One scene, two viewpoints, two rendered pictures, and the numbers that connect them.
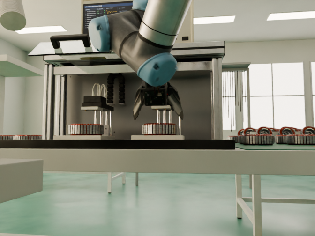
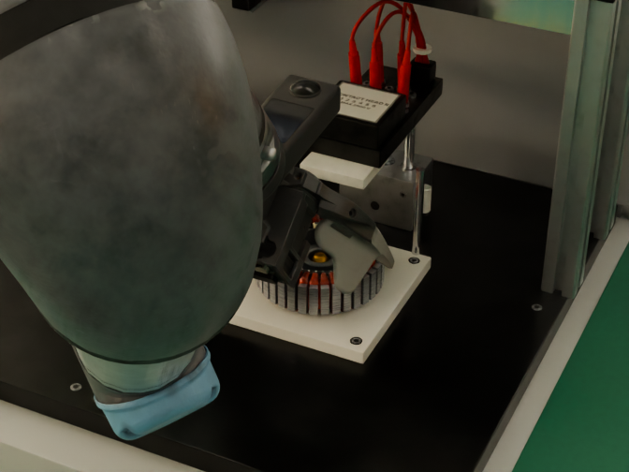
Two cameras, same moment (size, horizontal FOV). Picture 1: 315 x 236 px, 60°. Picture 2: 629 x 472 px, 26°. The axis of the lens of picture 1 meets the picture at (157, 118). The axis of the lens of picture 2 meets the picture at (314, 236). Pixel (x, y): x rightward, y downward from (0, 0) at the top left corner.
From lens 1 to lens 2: 0.78 m
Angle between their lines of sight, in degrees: 42
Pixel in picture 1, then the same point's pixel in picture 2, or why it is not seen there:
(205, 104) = not seen: hidden behind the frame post
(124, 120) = (269, 52)
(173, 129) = (351, 298)
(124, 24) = not seen: hidden behind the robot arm
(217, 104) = (574, 173)
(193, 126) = (532, 136)
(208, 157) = not seen: outside the picture
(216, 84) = (580, 101)
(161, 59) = (140, 422)
